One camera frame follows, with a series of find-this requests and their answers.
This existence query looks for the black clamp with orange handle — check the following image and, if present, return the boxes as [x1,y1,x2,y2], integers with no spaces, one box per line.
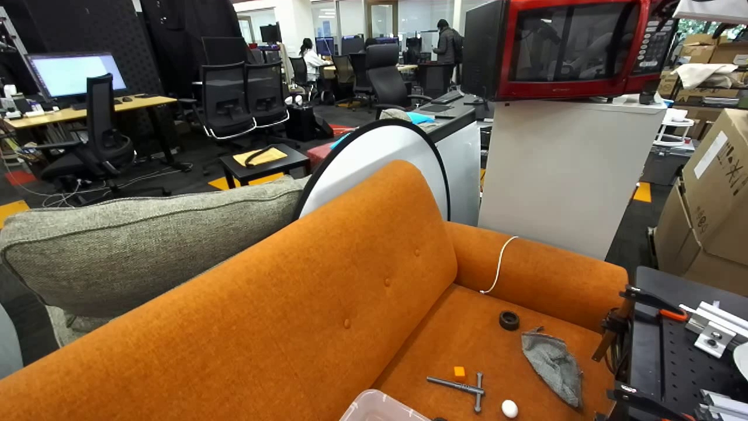
[623,286,692,325]

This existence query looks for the wooden office desk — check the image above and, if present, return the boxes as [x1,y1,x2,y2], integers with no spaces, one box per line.
[3,91,180,131]

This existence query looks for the stacked cardboard boxes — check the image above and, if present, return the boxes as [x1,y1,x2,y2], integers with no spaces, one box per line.
[657,31,748,108]

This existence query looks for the round white photo reflector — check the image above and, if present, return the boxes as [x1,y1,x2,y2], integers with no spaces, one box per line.
[297,118,454,223]

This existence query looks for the clear plastic bin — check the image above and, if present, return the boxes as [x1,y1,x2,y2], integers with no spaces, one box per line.
[336,387,432,421]

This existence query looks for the metal T-shaped tool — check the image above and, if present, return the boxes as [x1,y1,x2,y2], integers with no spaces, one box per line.
[425,369,488,417]

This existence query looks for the orange fabric sofa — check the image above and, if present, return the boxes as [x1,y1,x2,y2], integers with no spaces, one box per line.
[0,160,631,421]

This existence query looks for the low black table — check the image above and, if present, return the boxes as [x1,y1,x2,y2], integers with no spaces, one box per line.
[220,140,314,190]

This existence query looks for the red microwave door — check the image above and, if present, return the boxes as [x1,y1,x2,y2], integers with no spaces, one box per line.
[499,0,653,102]

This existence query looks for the red black microwave oven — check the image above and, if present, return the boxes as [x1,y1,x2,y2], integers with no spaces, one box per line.
[461,0,684,102]

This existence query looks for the person in white shirt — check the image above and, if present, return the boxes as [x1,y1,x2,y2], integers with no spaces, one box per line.
[300,36,328,81]

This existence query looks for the aluminium bracket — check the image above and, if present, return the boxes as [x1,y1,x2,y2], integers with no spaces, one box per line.
[681,299,748,361]

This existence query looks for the grey fabric cushion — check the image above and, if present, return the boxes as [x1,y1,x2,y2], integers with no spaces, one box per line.
[0,176,314,369]

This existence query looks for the grey crumpled cloth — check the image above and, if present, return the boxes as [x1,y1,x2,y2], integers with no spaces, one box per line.
[519,328,587,411]

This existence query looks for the thin white cable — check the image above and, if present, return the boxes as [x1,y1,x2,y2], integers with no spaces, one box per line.
[478,235,522,297]

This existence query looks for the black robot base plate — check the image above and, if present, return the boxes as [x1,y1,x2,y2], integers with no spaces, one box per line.
[611,264,748,421]

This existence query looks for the white cabinet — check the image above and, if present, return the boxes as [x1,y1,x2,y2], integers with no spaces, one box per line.
[478,99,669,263]

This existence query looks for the large cardboard box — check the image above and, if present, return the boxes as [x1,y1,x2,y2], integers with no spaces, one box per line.
[653,108,748,299]

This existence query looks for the person in dark clothes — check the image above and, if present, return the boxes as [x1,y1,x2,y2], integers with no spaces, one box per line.
[432,16,466,66]

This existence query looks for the computer monitor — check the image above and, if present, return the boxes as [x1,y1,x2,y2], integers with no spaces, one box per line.
[27,49,132,102]

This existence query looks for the black mesh office chair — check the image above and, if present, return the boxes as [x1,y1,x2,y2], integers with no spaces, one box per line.
[245,60,293,131]
[197,60,255,146]

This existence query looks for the yellow folder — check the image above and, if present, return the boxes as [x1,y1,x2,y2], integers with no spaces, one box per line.
[232,146,290,170]

